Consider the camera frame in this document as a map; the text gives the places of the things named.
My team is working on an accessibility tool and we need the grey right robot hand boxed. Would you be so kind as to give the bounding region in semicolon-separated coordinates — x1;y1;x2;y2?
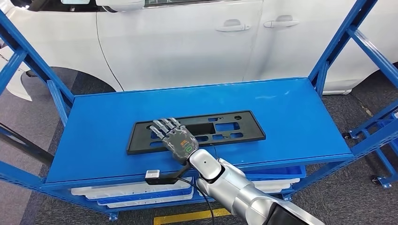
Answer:
149;117;200;165

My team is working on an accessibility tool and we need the blue metal rack on casters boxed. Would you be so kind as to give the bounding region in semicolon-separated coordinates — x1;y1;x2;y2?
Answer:
342;99;398;190

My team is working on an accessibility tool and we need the white car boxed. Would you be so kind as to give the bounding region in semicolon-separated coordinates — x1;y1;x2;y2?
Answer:
0;0;398;102

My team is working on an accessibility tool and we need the black plastic panel part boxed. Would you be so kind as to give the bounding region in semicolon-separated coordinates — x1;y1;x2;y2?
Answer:
126;110;267;155

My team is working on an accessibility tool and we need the blue metal shelf rack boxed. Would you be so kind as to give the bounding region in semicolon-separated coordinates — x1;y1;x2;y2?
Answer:
0;0;398;222

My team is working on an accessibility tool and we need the black camera cable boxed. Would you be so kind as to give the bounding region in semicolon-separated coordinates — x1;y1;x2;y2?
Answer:
177;176;216;225

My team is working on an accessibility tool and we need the stanchion post with chrome base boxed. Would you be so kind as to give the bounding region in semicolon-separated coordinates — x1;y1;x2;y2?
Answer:
0;122;55;167

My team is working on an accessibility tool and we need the white plastic tray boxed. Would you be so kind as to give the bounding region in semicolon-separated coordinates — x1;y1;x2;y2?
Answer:
252;178;301;194
70;177;193;200
106;195;199;209

